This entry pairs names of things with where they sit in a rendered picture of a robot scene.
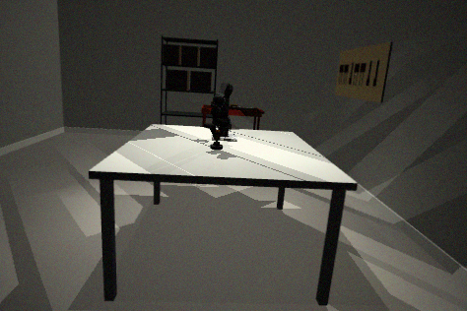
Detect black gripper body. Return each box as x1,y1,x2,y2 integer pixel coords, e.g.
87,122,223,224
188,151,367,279
204,115,231,129

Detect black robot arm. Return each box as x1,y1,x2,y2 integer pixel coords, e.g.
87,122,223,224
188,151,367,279
211,83,234,137

